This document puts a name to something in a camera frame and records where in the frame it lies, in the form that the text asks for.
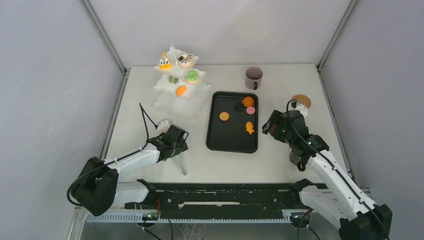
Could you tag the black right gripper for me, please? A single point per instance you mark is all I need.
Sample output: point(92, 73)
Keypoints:
point(275, 118)

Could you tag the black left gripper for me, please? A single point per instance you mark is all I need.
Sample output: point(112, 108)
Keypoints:
point(180, 147)

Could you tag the orange fish pastry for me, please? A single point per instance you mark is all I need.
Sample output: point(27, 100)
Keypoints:
point(249, 127)
point(180, 91)

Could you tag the green layered cake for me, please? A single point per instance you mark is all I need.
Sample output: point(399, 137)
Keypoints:
point(173, 79)

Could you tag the green frosted donut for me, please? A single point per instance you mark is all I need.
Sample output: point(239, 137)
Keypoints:
point(192, 77)

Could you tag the yellow cake slice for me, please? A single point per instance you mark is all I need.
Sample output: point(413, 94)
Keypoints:
point(164, 62)

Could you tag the white chocolate drizzle donut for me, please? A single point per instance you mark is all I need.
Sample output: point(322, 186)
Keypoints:
point(185, 60)

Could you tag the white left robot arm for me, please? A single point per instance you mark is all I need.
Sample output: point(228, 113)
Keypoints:
point(100, 184)

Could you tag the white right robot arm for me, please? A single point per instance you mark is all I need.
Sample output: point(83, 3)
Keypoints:
point(352, 212)

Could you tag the pink macaron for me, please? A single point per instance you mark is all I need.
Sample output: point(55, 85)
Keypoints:
point(250, 110)

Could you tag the orange round pastry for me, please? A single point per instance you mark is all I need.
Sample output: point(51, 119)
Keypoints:
point(248, 102)

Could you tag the black sandwich cookie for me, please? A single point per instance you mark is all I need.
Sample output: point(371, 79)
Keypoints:
point(239, 106)

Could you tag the black serving tray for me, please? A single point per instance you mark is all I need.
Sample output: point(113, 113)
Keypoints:
point(231, 135)

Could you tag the grey mug white inside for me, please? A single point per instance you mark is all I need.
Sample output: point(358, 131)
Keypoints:
point(297, 161)

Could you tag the small orange cookie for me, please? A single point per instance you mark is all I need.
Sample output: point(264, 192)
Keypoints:
point(224, 116)

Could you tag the white three-tier dessert stand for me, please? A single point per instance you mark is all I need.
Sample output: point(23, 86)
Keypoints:
point(190, 104)

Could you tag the dark purple mug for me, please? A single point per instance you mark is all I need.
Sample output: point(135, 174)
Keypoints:
point(253, 78)

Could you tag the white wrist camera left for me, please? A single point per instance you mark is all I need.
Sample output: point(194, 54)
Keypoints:
point(163, 125)

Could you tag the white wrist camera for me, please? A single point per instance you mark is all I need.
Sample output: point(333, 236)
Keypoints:
point(302, 109)
point(163, 125)

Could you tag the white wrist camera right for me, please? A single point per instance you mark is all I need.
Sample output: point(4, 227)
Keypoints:
point(302, 109)

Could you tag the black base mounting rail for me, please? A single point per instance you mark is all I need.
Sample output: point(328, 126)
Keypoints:
point(220, 201)

